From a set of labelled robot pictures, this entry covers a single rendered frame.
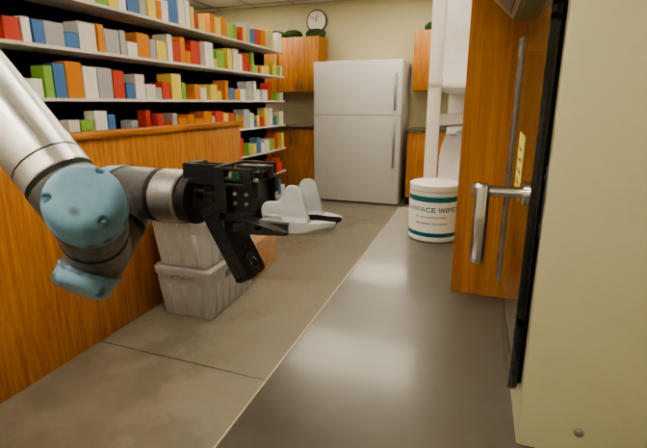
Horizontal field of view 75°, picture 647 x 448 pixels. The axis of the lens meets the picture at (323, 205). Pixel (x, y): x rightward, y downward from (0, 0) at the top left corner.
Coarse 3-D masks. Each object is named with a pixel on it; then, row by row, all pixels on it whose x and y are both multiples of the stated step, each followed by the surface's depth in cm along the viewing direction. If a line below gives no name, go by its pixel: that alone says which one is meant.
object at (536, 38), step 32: (544, 0) 42; (544, 32) 40; (544, 64) 38; (544, 96) 38; (544, 128) 38; (512, 160) 64; (512, 224) 55; (512, 256) 51; (512, 288) 48; (512, 320) 46; (512, 352) 44; (512, 384) 45
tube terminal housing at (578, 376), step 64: (576, 0) 35; (640, 0) 33; (576, 64) 36; (640, 64) 34; (576, 128) 37; (640, 128) 35; (576, 192) 38; (640, 192) 36; (576, 256) 39; (640, 256) 37; (576, 320) 40; (640, 320) 38; (576, 384) 42; (640, 384) 40
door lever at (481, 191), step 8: (472, 184) 46; (480, 184) 45; (488, 184) 45; (472, 192) 45; (480, 192) 45; (488, 192) 45; (496, 192) 45; (504, 192) 44; (512, 192) 44; (520, 192) 44; (480, 200) 45; (488, 200) 45; (520, 200) 45; (480, 208) 45; (472, 216) 46; (480, 216) 45; (472, 224) 46; (480, 224) 46; (472, 232) 46; (480, 232) 46; (472, 240) 46; (480, 240) 46; (472, 248) 47; (480, 248) 46; (472, 256) 47; (480, 256) 46
